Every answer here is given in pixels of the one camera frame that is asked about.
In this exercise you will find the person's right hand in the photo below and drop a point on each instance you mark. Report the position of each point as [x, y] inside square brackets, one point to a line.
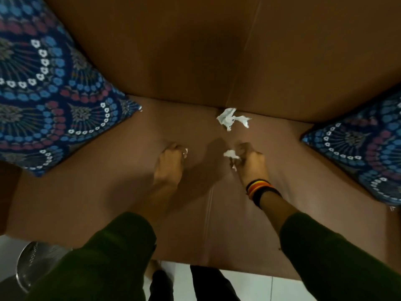
[252, 166]

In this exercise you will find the person's left hand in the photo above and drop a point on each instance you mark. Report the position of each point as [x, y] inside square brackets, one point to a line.
[167, 167]

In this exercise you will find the person's right fingers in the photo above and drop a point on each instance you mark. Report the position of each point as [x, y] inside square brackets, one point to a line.
[242, 152]

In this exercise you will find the person's left fingers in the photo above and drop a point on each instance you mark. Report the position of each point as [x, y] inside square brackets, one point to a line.
[175, 148]

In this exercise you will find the small white paper scrap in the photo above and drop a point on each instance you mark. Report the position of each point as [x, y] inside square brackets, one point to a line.
[185, 151]

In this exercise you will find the torn white paper piece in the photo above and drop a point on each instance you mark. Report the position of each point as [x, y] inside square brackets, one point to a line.
[231, 154]

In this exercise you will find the person's right forearm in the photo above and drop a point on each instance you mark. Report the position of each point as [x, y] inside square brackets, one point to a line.
[319, 247]

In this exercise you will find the person's left forearm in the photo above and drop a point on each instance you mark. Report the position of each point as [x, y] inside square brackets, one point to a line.
[119, 247]

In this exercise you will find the crumpled white paper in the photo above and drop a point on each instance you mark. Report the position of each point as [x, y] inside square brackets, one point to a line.
[230, 118]

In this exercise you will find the large brown cardboard box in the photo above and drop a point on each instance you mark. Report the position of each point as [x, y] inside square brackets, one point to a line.
[200, 122]

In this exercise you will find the striped wristbands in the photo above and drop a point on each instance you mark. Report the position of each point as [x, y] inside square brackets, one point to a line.
[260, 188]

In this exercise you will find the person's legs in black trousers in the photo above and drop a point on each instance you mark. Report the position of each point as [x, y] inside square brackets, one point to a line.
[194, 283]

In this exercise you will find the blue patterned fabric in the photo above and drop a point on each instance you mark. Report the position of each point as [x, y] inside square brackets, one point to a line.
[47, 90]

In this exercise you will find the round metal stool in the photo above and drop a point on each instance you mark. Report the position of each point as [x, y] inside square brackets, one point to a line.
[36, 263]

